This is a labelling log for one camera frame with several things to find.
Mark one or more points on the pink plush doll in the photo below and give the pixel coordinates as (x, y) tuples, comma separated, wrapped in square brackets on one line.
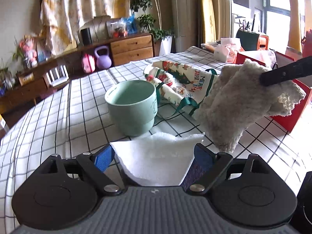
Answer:
[(29, 53)]

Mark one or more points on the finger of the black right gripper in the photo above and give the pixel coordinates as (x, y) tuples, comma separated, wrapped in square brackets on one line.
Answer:
[(298, 69)]

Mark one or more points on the black speaker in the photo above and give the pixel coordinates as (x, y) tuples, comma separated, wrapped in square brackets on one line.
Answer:
[(86, 36)]

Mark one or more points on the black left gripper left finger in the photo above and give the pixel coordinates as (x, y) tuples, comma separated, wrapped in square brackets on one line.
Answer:
[(93, 167)]

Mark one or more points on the checkered white tablecloth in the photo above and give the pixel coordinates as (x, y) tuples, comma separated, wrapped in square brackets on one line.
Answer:
[(75, 119)]

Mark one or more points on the wooden tv cabinet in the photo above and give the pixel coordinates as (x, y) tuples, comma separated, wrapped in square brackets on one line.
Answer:
[(34, 83)]

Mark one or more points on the mint green ceramic bowl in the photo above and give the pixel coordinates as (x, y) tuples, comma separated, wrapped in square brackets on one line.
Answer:
[(132, 106)]

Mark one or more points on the potted green tree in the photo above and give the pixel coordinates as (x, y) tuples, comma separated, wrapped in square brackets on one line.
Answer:
[(149, 19)]

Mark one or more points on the white router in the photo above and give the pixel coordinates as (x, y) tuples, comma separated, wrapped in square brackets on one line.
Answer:
[(57, 76)]

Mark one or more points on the christmas print apron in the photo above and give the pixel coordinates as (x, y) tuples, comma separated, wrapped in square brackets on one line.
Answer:
[(182, 85)]

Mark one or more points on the purple kettlebell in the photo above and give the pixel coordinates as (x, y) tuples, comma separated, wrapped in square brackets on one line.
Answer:
[(102, 61)]

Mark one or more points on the orange small container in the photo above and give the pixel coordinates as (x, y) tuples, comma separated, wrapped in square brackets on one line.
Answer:
[(263, 41)]

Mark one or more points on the giraffe figure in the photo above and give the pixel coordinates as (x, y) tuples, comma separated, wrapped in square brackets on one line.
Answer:
[(294, 40)]

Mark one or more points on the pink toy bag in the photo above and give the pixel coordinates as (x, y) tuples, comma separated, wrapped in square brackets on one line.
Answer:
[(88, 63)]

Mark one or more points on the dark green pen holder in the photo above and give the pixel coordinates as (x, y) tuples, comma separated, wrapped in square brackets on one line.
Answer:
[(249, 40)]

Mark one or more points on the floral draped sheet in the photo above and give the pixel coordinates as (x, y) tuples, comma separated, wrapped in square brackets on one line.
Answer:
[(62, 19)]

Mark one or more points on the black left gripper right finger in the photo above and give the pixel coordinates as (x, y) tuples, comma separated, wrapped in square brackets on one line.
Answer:
[(207, 170)]

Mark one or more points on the yellow curtain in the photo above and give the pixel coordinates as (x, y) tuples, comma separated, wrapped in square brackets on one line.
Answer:
[(214, 20)]

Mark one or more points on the cream knitted cloth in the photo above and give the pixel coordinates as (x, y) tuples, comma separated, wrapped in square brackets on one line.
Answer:
[(237, 100)]

